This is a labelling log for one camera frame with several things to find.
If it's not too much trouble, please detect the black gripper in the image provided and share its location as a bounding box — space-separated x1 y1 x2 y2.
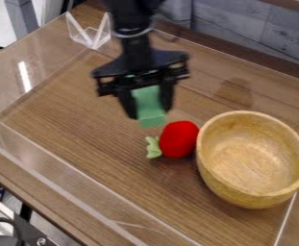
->
90 34 189 119

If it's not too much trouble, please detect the green foam block stick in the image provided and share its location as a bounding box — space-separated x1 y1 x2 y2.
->
131 86 166 128

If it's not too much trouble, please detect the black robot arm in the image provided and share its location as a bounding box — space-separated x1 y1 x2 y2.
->
91 0 189 120

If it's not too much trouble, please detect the light wooden bowl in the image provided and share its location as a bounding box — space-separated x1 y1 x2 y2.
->
197 111 299 209

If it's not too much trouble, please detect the red plush strawberry toy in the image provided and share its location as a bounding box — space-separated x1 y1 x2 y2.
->
146 120 200 159

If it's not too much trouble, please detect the black device bottom left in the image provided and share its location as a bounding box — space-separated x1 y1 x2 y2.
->
0 217 59 246

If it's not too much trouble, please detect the clear acrylic tray enclosure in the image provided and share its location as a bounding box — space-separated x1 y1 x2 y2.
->
0 19 299 246

